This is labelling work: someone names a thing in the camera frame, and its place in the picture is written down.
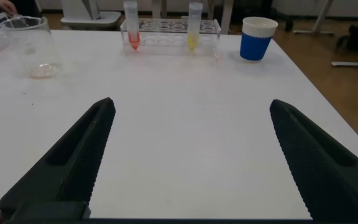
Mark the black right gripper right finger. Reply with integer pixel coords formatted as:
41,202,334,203
269,99,358,223

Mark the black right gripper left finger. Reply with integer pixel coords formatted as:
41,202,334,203
0,96,117,221

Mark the yellow pigment test tube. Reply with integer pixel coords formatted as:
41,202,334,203
187,2,203,52

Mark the clear glass beaker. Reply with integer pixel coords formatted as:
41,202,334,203
0,16,62,80

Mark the red pigment test tube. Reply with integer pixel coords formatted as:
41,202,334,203
123,1,141,50

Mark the blue white paper cup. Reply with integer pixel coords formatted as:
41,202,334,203
239,16,278,62

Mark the white wheeled robot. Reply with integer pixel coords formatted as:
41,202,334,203
60,0,122,31

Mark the black display stand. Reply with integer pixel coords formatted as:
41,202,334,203
268,0,294,32

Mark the person in black sweater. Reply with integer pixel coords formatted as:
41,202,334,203
0,0,42,18

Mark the white standing desk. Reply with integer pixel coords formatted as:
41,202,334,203
150,0,171,19
209,0,235,34

